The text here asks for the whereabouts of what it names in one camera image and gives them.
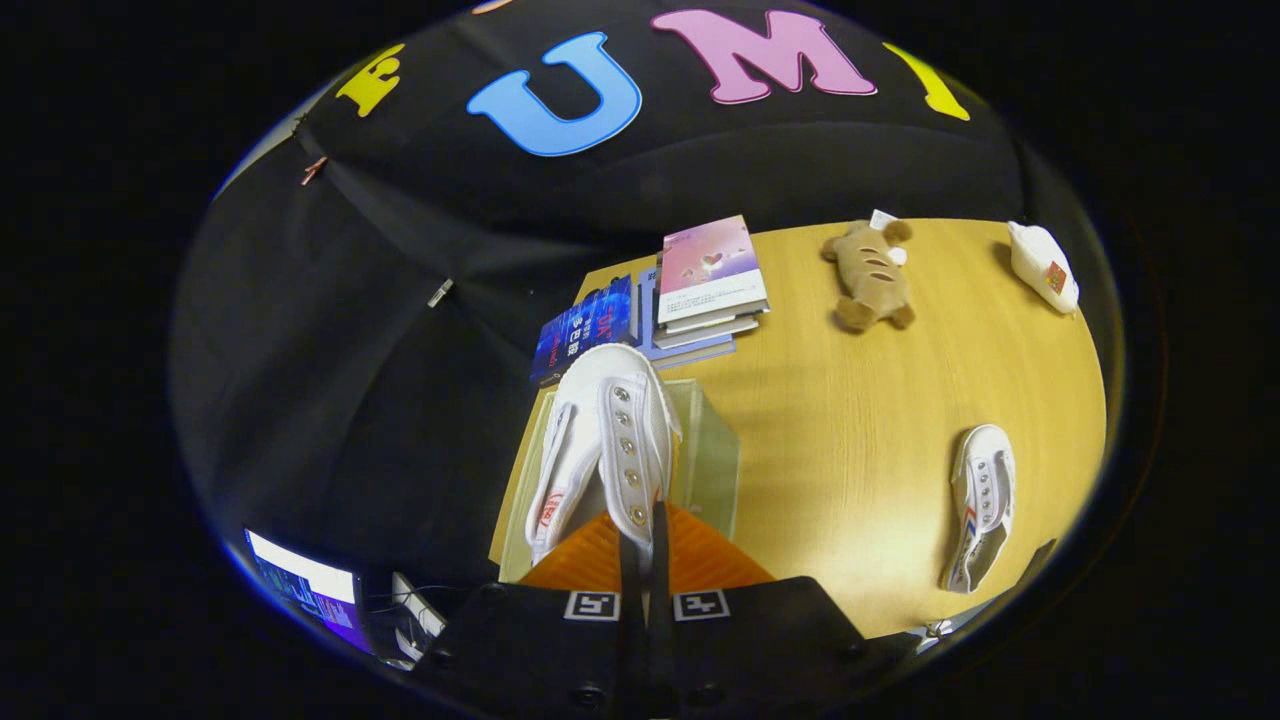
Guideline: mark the white plush toy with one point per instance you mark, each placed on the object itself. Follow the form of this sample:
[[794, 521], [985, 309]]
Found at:
[[1042, 265]]

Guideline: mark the computer monitor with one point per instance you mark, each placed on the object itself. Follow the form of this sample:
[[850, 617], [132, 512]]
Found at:
[[305, 585]]

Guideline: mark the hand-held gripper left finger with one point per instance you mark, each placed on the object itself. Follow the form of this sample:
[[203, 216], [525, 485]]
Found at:
[[560, 650]]

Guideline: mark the white power strip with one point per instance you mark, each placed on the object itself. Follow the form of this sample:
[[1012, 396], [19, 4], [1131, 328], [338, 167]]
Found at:
[[415, 615]]

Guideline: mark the wooden clothespin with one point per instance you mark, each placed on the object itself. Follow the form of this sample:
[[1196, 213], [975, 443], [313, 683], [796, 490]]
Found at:
[[313, 170]]

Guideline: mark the white book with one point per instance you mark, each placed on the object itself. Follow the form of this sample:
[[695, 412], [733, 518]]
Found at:
[[710, 328]]

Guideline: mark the green fabric storage box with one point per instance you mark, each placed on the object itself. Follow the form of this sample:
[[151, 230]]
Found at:
[[712, 460]]

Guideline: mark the light blue book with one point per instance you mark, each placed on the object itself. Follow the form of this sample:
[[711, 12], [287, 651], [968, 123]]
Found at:
[[690, 352]]

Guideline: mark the dark blue book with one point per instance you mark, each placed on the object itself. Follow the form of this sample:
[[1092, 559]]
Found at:
[[585, 335]]

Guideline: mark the black backdrop cloth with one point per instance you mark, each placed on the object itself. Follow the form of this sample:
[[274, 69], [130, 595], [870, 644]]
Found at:
[[350, 350]]

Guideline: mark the white canvas shoe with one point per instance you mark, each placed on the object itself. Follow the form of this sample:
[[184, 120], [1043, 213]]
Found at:
[[982, 500], [610, 430]]

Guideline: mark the pink book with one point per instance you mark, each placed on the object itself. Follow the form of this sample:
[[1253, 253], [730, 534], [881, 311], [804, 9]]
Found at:
[[710, 265]]

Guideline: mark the brown plush toy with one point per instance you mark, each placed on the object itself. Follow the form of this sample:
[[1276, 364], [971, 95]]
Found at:
[[872, 280]]

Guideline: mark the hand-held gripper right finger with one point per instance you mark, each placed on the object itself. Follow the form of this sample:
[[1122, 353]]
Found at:
[[740, 650]]

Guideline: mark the white clip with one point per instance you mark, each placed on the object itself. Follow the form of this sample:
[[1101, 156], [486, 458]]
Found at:
[[440, 292]]

